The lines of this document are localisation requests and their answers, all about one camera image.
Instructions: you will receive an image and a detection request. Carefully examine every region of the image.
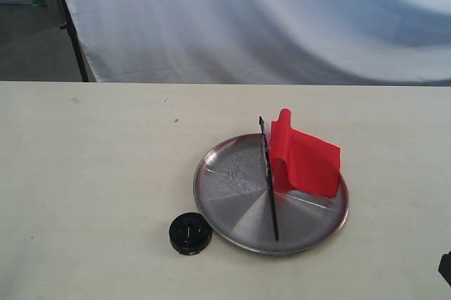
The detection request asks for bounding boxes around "black backdrop stand pole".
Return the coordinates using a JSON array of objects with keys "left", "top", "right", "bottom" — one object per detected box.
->
[{"left": 59, "top": 0, "right": 89, "bottom": 82}]

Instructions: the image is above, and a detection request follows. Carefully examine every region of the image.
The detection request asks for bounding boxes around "white backdrop cloth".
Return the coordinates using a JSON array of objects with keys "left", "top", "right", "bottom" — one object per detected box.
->
[{"left": 66, "top": 0, "right": 450, "bottom": 85}]

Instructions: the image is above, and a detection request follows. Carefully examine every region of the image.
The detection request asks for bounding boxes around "round silver metal plate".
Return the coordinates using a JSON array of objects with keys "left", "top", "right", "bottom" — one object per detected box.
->
[{"left": 193, "top": 133, "right": 349, "bottom": 256}]

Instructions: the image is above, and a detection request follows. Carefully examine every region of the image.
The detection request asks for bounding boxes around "black round flag base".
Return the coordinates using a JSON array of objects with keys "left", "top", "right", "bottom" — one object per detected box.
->
[{"left": 168, "top": 212, "right": 213, "bottom": 256}]

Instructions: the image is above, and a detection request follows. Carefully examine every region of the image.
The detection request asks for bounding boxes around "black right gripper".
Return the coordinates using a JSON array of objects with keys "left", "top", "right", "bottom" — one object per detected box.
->
[{"left": 438, "top": 251, "right": 451, "bottom": 282}]

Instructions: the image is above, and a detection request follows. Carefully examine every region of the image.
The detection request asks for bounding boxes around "red flag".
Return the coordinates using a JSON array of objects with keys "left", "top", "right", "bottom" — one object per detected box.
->
[{"left": 259, "top": 108, "right": 342, "bottom": 240}]

